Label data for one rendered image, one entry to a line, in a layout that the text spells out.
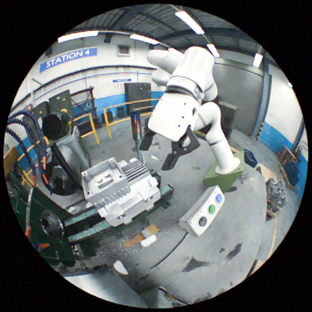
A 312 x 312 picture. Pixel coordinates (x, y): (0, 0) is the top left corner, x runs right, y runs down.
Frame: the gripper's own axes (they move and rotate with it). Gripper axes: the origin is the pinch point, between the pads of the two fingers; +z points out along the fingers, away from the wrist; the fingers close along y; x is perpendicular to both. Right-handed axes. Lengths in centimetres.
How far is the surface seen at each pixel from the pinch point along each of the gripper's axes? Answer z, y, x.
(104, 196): 13.1, 0.9, 10.4
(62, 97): -6, 309, 111
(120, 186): 10.1, 1.0, 6.2
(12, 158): 6.7, 6.6, 37.6
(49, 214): 37, 11, 36
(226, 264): 32, -58, -21
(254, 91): -465, -44, -487
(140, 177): 9.2, 2.4, -1.1
